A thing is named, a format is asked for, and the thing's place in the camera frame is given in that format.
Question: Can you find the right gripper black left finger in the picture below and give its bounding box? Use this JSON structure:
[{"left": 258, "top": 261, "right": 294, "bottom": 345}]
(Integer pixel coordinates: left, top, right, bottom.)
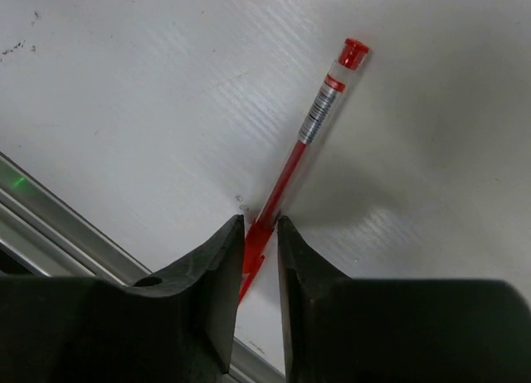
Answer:
[{"left": 1, "top": 215, "right": 245, "bottom": 382}]

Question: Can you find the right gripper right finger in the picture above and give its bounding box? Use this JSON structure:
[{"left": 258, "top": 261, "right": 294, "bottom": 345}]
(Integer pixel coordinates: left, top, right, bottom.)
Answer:
[{"left": 277, "top": 218, "right": 530, "bottom": 382}]

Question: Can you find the red capped pen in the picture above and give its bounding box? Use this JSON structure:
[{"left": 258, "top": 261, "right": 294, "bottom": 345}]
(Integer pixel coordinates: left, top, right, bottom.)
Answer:
[{"left": 239, "top": 38, "right": 370, "bottom": 300}]

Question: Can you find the aluminium front rail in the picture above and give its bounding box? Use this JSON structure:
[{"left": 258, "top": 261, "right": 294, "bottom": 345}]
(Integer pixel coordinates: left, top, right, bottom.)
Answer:
[{"left": 1, "top": 158, "right": 283, "bottom": 382}]

